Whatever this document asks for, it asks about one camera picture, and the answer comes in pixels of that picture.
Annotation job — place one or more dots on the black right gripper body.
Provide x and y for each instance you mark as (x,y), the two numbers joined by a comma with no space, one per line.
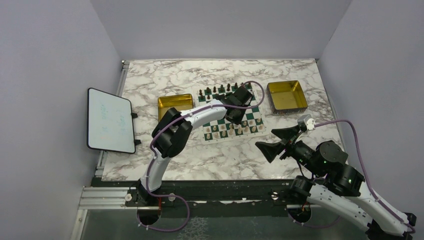
(302,154)

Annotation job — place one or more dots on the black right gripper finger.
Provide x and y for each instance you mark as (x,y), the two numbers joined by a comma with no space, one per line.
(287,134)
(271,151)

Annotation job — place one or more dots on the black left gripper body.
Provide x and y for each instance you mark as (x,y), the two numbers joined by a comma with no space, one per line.
(238,116)

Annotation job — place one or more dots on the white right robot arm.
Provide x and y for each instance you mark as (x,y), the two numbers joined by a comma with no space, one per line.
(344,190)

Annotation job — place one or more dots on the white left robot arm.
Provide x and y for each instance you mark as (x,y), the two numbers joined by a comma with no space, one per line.
(171,134)

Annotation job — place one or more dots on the gold tin with white pieces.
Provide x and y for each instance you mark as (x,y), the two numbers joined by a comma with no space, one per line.
(180,102)

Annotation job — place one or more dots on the empty gold tin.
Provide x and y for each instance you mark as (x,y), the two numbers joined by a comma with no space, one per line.
(286,97)

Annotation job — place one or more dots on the small whiteboard with black frame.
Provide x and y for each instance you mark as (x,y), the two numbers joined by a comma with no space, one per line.
(110,125)

